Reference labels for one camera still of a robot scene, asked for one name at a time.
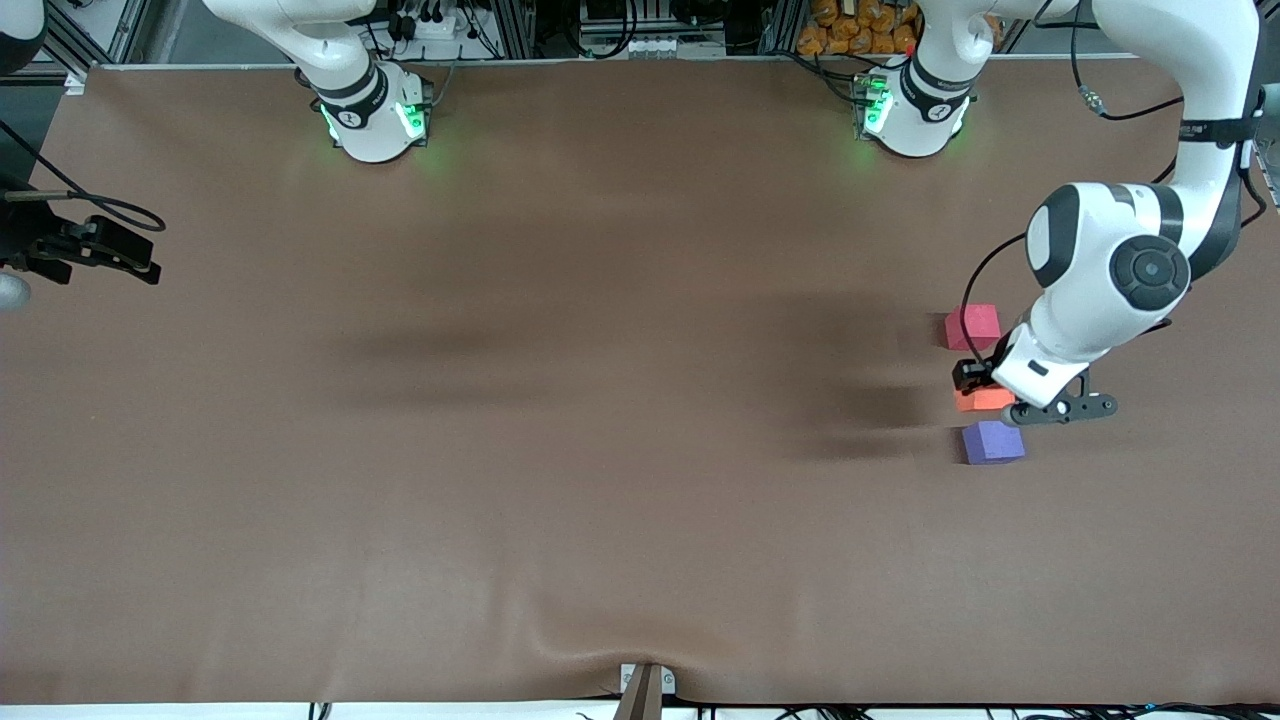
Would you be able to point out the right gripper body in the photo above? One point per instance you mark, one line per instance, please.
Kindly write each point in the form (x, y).
(22, 243)

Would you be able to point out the orange foam block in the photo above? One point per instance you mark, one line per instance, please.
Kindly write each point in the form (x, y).
(985, 400)

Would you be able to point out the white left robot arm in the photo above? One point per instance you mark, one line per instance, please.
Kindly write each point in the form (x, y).
(1150, 270)

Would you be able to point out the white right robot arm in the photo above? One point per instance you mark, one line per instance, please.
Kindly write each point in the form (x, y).
(365, 120)

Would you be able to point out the red foam block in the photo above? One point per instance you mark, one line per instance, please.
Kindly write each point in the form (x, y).
(970, 325)

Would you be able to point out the purple foam block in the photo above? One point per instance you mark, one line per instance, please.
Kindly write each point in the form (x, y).
(993, 442)

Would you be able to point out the metal corner clamp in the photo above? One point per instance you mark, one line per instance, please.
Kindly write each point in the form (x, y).
(75, 82)

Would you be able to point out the large table cover mat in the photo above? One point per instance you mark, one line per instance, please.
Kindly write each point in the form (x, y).
(640, 500)

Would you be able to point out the orange objects pile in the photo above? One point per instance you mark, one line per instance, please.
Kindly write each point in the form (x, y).
(850, 25)

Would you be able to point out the white power strip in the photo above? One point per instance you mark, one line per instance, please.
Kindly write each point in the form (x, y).
(435, 25)

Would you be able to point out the white connector block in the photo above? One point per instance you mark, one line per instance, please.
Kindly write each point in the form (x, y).
(655, 46)

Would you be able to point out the small metal edge bracket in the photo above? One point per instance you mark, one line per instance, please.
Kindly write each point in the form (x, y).
(630, 680)

